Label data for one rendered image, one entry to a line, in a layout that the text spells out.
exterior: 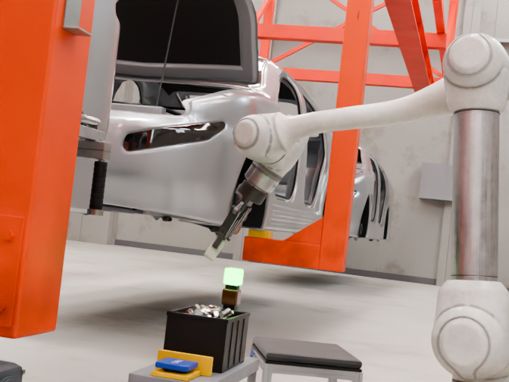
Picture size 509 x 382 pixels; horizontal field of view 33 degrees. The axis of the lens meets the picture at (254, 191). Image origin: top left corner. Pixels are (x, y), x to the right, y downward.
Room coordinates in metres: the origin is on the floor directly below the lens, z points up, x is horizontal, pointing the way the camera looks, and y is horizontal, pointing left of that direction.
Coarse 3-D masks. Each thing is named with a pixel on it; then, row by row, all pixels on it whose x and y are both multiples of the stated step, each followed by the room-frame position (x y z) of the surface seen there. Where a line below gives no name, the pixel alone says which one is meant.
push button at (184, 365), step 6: (162, 360) 1.76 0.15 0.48; (168, 360) 1.77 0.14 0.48; (174, 360) 1.77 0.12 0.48; (180, 360) 1.78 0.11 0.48; (186, 360) 1.79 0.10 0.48; (156, 366) 1.74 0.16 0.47; (162, 366) 1.73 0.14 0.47; (168, 366) 1.73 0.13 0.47; (174, 366) 1.73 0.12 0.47; (180, 366) 1.73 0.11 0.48; (186, 366) 1.72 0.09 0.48; (192, 366) 1.75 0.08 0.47; (174, 372) 1.74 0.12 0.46; (180, 372) 1.74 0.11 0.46
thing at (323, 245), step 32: (352, 0) 5.66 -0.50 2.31; (352, 32) 5.65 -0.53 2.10; (352, 64) 5.65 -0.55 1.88; (352, 96) 5.64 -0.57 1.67; (352, 160) 5.63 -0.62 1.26; (352, 192) 5.72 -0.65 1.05; (320, 224) 5.69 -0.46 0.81; (256, 256) 5.77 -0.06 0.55; (288, 256) 5.72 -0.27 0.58; (320, 256) 5.67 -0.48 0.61
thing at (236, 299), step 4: (224, 288) 2.11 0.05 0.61; (224, 292) 2.11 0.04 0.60; (228, 292) 2.10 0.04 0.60; (232, 292) 2.10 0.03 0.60; (236, 292) 2.10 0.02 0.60; (240, 292) 2.12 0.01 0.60; (224, 296) 2.10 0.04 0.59; (228, 296) 2.10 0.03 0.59; (232, 296) 2.10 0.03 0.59; (236, 296) 2.10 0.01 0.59; (240, 296) 2.13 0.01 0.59; (224, 300) 2.10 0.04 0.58; (228, 300) 2.10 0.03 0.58; (232, 300) 2.10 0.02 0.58; (236, 300) 2.10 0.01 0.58; (224, 304) 2.11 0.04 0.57; (228, 304) 2.10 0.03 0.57; (232, 304) 2.10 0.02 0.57; (236, 304) 2.10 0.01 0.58
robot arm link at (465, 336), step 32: (448, 64) 1.86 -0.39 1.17; (480, 64) 1.83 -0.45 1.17; (448, 96) 1.91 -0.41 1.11; (480, 96) 1.86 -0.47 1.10; (480, 128) 1.87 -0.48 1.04; (480, 160) 1.87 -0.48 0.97; (480, 192) 1.86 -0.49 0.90; (480, 224) 1.85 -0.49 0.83; (480, 256) 1.85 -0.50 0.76; (448, 288) 1.85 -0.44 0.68; (480, 288) 1.82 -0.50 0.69; (448, 320) 1.79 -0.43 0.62; (480, 320) 1.77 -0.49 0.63; (448, 352) 1.78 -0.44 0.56; (480, 352) 1.76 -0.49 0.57
